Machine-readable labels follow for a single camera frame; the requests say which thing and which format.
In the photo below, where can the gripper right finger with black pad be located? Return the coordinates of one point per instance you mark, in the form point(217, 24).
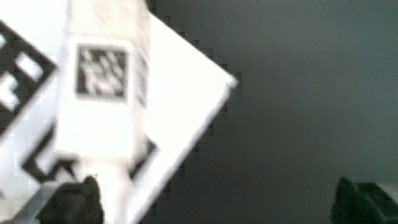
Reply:
point(365, 203)

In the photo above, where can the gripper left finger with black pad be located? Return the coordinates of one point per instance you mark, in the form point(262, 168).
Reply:
point(64, 204)

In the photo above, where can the white sheet with markers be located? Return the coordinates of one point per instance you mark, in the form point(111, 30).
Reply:
point(189, 89)

